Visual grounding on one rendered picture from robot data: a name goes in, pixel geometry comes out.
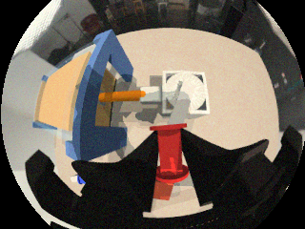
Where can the clear-panelled rack with blue frame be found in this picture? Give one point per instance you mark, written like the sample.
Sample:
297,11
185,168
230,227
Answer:
57,93

